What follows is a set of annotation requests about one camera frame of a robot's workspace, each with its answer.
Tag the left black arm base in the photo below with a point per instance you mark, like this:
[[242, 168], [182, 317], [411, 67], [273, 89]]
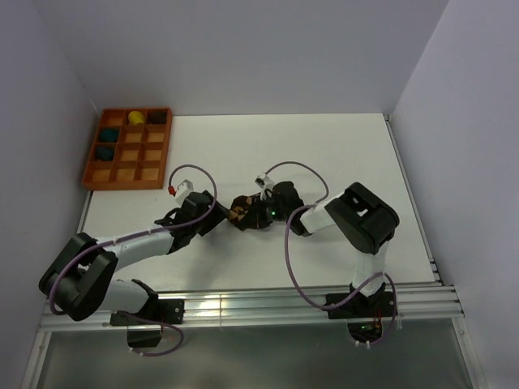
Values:
[[146, 329]]

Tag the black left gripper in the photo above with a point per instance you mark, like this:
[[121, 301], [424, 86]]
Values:
[[215, 216]]

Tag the teal rolled sock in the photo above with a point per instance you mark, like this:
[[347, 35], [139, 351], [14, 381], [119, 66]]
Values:
[[109, 135]]

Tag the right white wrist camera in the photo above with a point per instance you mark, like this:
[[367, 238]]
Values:
[[265, 183]]

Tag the brown argyle sock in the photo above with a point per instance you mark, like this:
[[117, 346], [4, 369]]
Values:
[[239, 208]]

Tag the aluminium rail frame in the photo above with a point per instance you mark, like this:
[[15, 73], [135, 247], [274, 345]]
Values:
[[363, 144]]

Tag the yellow rolled sock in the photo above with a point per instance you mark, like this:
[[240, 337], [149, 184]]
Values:
[[136, 118]]

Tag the orange wooden compartment tray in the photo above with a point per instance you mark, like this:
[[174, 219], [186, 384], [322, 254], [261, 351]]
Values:
[[140, 154]]

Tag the dark blue rolled sock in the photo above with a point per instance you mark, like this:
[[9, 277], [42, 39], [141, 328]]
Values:
[[104, 153]]

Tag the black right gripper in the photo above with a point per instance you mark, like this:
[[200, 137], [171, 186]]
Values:
[[256, 220]]

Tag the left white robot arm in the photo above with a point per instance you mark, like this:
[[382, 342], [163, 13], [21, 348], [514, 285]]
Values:
[[80, 281]]

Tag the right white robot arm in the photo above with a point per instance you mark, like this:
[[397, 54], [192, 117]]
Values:
[[366, 221]]

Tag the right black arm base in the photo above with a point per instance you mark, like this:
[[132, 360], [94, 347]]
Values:
[[373, 310]]

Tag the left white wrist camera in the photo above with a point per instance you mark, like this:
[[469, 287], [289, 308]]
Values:
[[181, 192]]

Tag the dark brown rolled sock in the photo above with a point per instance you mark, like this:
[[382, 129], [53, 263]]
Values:
[[157, 117]]

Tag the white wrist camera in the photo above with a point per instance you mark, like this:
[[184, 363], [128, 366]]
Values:
[[265, 183], [181, 192]]

